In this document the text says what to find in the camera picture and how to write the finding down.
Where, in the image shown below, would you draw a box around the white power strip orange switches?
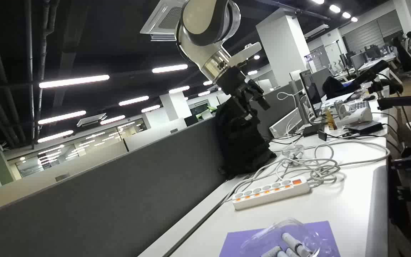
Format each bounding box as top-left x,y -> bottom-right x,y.
232,174 -> 315,213

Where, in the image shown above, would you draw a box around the grey open box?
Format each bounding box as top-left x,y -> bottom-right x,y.
269,107 -> 309,140

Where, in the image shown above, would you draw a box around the purple mat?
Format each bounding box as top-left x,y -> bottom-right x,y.
219,220 -> 343,257

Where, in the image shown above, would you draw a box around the white square pillar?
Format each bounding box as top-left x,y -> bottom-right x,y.
255,8 -> 313,90

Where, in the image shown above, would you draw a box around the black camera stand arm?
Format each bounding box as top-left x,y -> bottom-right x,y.
323,58 -> 411,111

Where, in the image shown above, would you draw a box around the white cable loop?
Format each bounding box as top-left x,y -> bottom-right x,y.
310,137 -> 393,171

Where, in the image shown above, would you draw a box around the white cylindrical device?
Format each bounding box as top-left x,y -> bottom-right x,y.
333,98 -> 375,126

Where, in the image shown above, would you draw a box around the seated person in black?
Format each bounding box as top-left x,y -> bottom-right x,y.
392,30 -> 411,74

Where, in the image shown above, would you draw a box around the ceiling air conditioner unit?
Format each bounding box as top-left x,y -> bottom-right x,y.
139,0 -> 189,43

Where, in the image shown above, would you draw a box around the grey desk partition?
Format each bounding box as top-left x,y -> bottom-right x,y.
0,116 -> 240,257

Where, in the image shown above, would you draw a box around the white power strip cable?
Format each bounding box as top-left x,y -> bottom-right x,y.
233,158 -> 293,194

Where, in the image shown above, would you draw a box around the tangled white cable bundle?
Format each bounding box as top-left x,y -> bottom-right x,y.
275,143 -> 347,190

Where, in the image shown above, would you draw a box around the long ceiling light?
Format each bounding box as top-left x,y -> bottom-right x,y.
38,73 -> 112,90
118,94 -> 152,108
36,128 -> 76,144
36,108 -> 89,127
151,63 -> 191,76

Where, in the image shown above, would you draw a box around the computer monitor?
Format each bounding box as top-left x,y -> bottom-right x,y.
299,68 -> 323,121

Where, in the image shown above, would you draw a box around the clear plastic bag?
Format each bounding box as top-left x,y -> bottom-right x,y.
256,217 -> 332,257

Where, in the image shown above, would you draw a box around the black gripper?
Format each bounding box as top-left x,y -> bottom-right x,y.
215,66 -> 272,114

